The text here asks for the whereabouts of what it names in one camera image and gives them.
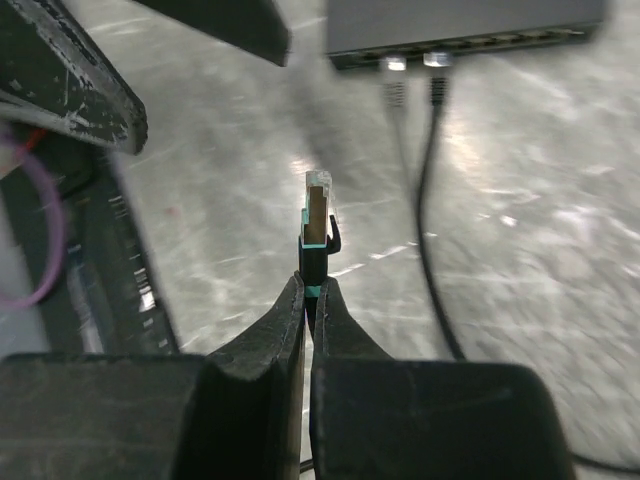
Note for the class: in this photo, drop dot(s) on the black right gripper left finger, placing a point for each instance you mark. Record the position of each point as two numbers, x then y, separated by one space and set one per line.
232 414

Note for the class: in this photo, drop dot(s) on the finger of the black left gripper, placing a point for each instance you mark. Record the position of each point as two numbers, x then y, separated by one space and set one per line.
54 76
253 26

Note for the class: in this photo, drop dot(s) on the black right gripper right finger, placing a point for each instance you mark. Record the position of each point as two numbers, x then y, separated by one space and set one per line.
376 417

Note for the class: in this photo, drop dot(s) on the black network switch box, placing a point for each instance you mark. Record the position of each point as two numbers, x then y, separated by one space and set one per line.
360 33

